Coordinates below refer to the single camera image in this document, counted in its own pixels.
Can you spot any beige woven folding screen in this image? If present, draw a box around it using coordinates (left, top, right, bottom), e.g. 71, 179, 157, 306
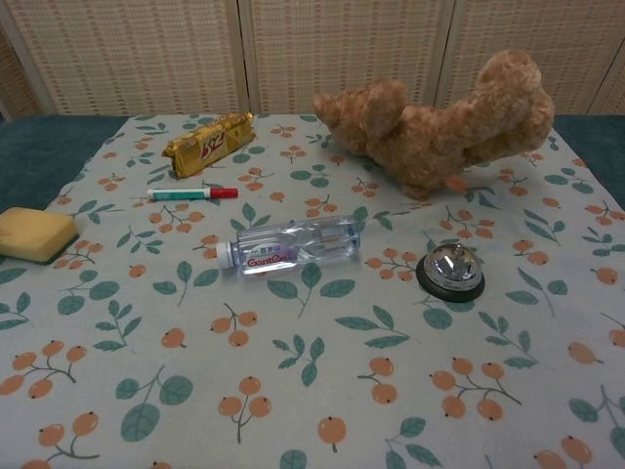
0, 0, 625, 120

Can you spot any yellow sponge green scouring pad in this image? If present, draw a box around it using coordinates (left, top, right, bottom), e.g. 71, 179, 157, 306
0, 206, 81, 267

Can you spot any gold biscuit packet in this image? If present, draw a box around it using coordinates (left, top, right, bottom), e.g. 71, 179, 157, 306
162, 110, 255, 178

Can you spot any clear plastic water bottle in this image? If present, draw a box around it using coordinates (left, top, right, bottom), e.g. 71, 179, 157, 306
216, 217, 364, 277

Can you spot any floral fruit print tablecloth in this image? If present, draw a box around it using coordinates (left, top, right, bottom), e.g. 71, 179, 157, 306
0, 113, 625, 469

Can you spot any white marker pen red cap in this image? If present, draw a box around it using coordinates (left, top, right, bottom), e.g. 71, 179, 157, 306
146, 187, 240, 202

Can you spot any silver call bell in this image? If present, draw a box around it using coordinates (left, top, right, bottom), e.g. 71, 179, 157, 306
415, 244, 487, 299

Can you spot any brown plush toy dog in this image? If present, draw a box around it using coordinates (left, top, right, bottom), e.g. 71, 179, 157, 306
312, 50, 557, 200

